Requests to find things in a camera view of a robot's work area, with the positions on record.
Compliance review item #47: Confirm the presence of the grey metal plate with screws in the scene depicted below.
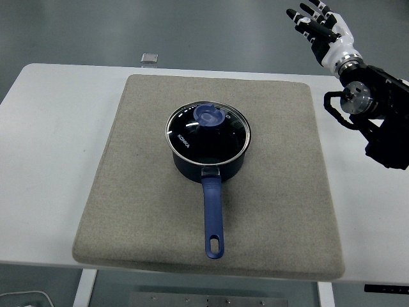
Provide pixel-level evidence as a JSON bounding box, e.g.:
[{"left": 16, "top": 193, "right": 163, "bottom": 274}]
[{"left": 127, "top": 290, "right": 290, "bottom": 307}]

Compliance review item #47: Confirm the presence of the black bar under table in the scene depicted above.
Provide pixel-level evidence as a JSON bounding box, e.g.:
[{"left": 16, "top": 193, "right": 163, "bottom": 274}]
[{"left": 364, "top": 283, "right": 409, "bottom": 294}]

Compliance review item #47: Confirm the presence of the beige fabric mat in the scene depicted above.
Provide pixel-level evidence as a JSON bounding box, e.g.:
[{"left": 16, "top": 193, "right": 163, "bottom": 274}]
[{"left": 71, "top": 74, "right": 346, "bottom": 282}]

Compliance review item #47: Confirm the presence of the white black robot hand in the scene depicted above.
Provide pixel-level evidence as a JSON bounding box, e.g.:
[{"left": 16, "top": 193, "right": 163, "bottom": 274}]
[{"left": 286, "top": 0, "right": 361, "bottom": 70}]

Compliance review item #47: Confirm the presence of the dark pot with blue handle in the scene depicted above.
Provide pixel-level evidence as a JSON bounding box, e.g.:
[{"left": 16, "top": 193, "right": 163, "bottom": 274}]
[{"left": 171, "top": 143, "right": 248, "bottom": 260}]

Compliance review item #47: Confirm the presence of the glass pot lid blue knob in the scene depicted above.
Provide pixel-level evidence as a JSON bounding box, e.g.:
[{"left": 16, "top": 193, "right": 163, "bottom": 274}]
[{"left": 165, "top": 100, "right": 252, "bottom": 168}]

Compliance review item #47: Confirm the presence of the white table leg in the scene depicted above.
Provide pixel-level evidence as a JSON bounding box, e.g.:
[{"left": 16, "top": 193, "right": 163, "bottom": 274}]
[
  {"left": 316, "top": 281, "right": 336, "bottom": 307},
  {"left": 72, "top": 269, "right": 98, "bottom": 307}
]

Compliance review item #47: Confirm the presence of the white rounded object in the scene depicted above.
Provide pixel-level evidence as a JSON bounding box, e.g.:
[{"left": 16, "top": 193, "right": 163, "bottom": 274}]
[{"left": 0, "top": 290, "right": 54, "bottom": 307}]

